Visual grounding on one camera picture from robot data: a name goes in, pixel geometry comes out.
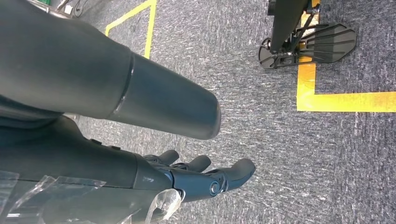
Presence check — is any clear plastic film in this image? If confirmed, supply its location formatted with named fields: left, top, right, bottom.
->
left=0, top=170, right=186, bottom=224

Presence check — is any robot black leg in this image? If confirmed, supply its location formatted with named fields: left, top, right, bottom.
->
left=267, top=0, right=311, bottom=54

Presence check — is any robot black foot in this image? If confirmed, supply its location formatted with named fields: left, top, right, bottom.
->
left=258, top=23, right=357, bottom=70

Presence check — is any silver metal frame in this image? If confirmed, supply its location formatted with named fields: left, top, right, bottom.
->
left=27, top=0, right=84, bottom=19

